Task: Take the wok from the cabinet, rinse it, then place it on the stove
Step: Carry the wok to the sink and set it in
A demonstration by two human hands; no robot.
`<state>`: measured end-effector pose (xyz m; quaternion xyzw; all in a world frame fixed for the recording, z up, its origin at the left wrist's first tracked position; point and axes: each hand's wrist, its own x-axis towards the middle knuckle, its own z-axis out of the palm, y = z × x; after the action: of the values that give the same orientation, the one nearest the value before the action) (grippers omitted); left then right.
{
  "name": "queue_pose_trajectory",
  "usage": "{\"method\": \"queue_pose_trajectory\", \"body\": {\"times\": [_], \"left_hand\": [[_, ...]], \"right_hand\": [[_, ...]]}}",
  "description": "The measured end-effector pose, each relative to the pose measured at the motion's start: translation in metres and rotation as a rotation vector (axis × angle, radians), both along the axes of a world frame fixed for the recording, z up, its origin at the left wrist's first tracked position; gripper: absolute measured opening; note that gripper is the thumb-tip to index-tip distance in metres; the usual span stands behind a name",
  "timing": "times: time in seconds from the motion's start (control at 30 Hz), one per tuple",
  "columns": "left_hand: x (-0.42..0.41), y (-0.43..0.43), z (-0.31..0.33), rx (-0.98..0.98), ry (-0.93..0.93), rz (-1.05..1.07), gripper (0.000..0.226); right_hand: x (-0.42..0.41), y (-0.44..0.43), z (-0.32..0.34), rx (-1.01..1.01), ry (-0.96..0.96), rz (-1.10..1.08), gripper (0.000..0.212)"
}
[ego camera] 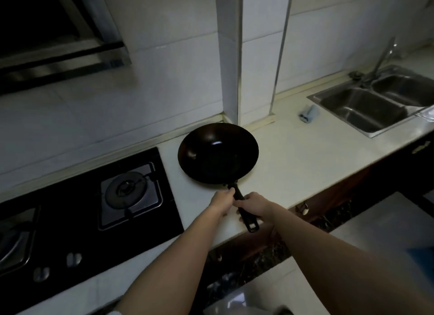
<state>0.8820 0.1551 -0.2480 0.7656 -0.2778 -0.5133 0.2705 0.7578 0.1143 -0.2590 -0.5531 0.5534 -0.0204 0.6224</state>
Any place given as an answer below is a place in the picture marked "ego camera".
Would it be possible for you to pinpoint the person's right hand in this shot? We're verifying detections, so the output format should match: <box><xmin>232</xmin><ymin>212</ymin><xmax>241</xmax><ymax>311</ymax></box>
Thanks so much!
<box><xmin>233</xmin><ymin>192</ymin><xmax>276</xmax><ymax>223</ymax></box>

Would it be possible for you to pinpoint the person's left hand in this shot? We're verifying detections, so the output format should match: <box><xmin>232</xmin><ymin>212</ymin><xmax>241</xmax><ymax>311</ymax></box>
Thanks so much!
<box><xmin>208</xmin><ymin>188</ymin><xmax>236</xmax><ymax>218</ymax></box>

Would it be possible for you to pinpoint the black frying pan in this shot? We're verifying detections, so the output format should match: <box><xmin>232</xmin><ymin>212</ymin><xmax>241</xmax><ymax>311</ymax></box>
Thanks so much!
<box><xmin>178</xmin><ymin>123</ymin><xmax>260</xmax><ymax>233</ymax></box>

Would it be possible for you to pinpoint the person's right forearm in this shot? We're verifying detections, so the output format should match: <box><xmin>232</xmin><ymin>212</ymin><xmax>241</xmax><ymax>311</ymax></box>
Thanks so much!
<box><xmin>261</xmin><ymin>203</ymin><xmax>434</xmax><ymax>315</ymax></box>

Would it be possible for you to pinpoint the person's left forearm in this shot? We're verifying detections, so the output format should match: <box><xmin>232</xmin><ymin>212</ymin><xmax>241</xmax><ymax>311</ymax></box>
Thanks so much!
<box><xmin>114</xmin><ymin>205</ymin><xmax>227</xmax><ymax>315</ymax></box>

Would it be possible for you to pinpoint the dark wooden base cabinet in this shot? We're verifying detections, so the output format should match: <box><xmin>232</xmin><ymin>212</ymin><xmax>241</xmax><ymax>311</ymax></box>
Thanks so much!
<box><xmin>190</xmin><ymin>130</ymin><xmax>434</xmax><ymax>315</ymax></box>

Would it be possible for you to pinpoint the steel burner grate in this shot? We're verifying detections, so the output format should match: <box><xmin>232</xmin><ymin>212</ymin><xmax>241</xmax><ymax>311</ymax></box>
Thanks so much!
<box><xmin>98</xmin><ymin>162</ymin><xmax>163</xmax><ymax>231</ymax></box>
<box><xmin>0</xmin><ymin>206</ymin><xmax>38</xmax><ymax>276</ymax></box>

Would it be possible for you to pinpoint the black gas stove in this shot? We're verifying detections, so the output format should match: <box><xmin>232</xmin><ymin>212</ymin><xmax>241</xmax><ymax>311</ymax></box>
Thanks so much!
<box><xmin>0</xmin><ymin>147</ymin><xmax>184</xmax><ymax>315</ymax></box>

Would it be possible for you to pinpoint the stainless steel double sink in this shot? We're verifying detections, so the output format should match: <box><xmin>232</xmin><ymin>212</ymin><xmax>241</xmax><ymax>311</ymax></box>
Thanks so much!
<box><xmin>307</xmin><ymin>65</ymin><xmax>434</xmax><ymax>138</ymax></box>

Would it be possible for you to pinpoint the chrome faucet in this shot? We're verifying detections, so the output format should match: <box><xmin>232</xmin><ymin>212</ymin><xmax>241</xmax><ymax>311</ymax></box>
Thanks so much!
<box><xmin>349</xmin><ymin>37</ymin><xmax>398</xmax><ymax>85</ymax></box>

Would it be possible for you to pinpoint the range hood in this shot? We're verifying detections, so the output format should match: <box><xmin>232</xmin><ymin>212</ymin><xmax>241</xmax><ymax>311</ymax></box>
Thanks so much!
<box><xmin>0</xmin><ymin>0</ymin><xmax>132</xmax><ymax>96</ymax></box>

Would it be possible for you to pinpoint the metal wall pipe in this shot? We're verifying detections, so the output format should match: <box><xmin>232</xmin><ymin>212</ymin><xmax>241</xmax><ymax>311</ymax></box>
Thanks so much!
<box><xmin>269</xmin><ymin>0</ymin><xmax>295</xmax><ymax>117</ymax></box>

